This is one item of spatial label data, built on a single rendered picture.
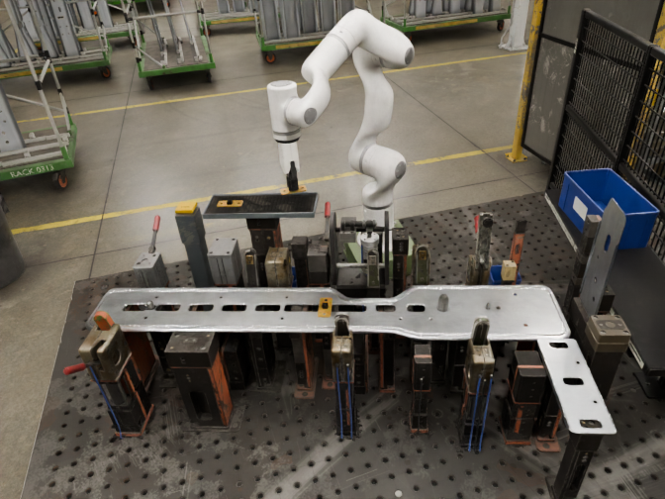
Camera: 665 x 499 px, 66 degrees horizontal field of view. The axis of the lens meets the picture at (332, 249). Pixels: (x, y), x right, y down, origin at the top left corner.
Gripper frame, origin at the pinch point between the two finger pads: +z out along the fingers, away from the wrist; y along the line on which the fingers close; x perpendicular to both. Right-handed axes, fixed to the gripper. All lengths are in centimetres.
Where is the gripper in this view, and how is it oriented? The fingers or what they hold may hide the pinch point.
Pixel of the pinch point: (292, 182)
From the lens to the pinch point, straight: 165.1
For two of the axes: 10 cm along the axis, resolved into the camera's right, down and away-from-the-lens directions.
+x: 9.7, -1.9, 1.8
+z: 0.6, 8.2, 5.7
